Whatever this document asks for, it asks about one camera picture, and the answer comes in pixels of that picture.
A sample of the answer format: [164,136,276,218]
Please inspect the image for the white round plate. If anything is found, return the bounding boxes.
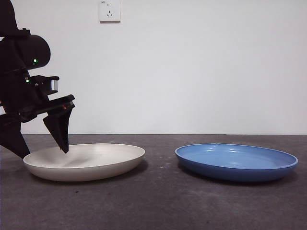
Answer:
[23,143,146,182]

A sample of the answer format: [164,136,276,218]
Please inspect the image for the blue round plate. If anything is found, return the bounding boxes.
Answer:
[175,143,299,182]

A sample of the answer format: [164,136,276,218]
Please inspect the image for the white wall socket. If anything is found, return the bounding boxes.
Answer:
[99,0,121,24]

